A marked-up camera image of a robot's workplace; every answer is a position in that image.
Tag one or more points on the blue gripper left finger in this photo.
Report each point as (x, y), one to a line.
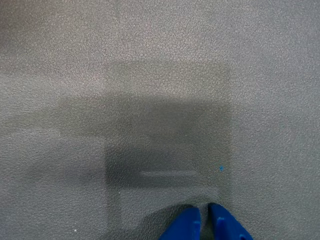
(185, 227)

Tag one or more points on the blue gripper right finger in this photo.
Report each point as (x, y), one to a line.
(225, 225)

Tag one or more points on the grey mat with white lettering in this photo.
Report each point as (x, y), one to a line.
(160, 75)

